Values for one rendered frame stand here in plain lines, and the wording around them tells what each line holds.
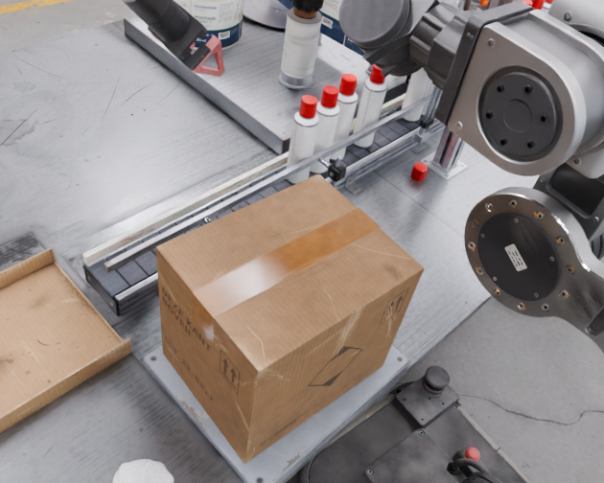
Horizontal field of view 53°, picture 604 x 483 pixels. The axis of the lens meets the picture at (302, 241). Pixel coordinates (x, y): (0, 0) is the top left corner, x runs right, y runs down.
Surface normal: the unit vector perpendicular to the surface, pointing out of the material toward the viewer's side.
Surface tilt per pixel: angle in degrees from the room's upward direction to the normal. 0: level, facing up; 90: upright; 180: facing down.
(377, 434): 0
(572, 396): 0
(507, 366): 0
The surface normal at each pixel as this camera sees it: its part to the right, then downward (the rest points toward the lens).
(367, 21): -0.52, -0.15
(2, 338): 0.13, -0.68
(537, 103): -0.79, 0.37
